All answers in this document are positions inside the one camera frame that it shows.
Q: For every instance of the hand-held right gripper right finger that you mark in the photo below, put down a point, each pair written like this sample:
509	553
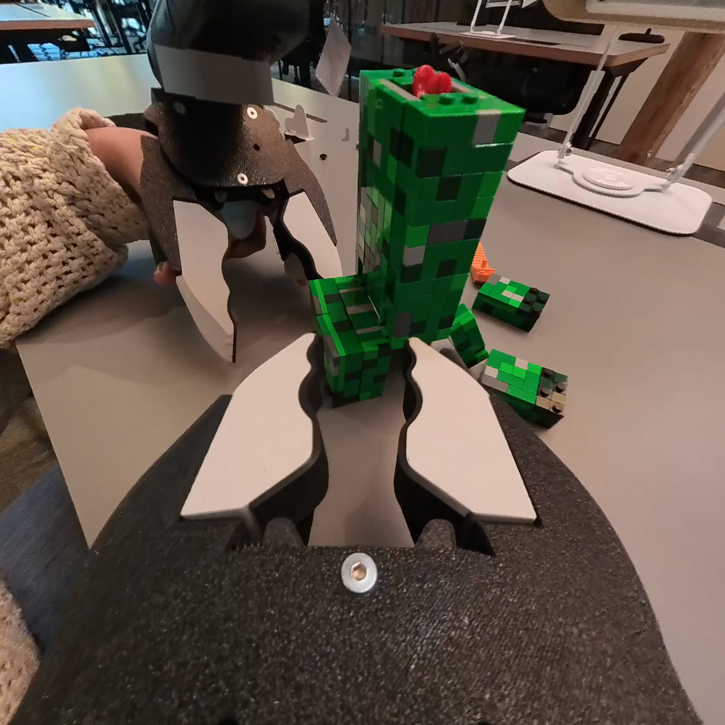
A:
464	447

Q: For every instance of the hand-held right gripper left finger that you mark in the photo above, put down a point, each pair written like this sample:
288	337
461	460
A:
255	442

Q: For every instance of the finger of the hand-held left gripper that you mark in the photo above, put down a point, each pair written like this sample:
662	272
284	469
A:
317	249
201	272

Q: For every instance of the green lego creeper figure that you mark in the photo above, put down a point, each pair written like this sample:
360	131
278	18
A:
430	198

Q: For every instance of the person's left forearm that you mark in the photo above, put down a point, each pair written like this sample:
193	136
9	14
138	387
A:
51	215

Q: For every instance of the person's left hand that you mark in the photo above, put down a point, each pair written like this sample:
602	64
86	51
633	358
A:
116	158

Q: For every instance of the white paper sheet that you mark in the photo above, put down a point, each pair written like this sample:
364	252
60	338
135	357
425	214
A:
334	56

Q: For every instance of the orange brick separator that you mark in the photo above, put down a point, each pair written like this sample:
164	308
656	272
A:
482	266

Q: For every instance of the white rounded board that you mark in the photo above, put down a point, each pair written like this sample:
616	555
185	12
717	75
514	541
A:
668	209

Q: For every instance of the wooden table leg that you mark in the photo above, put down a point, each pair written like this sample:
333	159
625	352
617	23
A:
674	96

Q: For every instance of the white bracket piece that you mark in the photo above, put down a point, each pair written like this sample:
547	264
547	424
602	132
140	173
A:
299	124

